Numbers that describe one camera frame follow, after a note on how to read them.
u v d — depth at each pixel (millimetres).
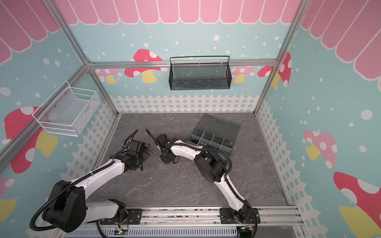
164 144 752
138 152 698
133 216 765
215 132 1101
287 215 760
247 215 636
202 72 943
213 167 557
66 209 411
